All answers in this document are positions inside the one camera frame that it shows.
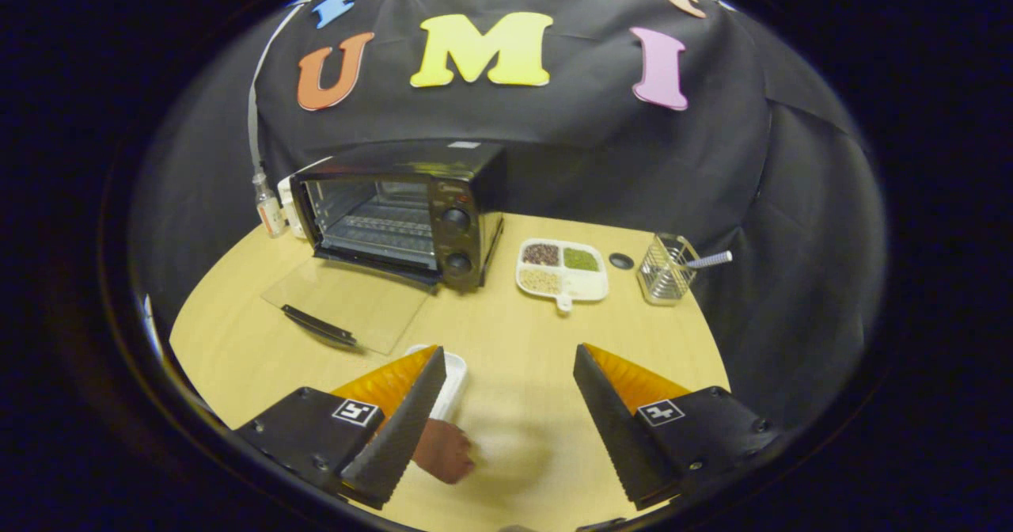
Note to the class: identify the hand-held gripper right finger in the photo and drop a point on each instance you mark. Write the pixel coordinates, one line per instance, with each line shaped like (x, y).
(613, 437)

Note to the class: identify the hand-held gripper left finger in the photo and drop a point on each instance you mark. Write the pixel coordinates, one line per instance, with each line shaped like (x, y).
(400, 437)

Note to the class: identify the red raw meat piece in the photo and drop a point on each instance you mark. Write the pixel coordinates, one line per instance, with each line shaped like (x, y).
(445, 451)

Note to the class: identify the black toaster oven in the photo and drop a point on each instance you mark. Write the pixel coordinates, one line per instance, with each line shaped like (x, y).
(468, 191)

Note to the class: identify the white pop-up toaster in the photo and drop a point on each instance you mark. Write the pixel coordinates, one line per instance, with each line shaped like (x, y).
(290, 211)

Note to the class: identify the small white plastic tray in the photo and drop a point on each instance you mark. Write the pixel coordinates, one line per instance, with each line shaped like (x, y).
(453, 378)

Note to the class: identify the white divided tray with grains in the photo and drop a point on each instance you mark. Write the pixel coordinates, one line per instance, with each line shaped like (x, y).
(563, 275)

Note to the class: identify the small black round cap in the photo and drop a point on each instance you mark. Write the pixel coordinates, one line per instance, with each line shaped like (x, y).
(621, 261)

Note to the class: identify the striped straw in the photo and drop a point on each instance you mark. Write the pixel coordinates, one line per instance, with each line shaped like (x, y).
(712, 260)

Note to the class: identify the clear bottle with orange label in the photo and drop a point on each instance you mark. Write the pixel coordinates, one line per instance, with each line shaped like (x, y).
(269, 209)

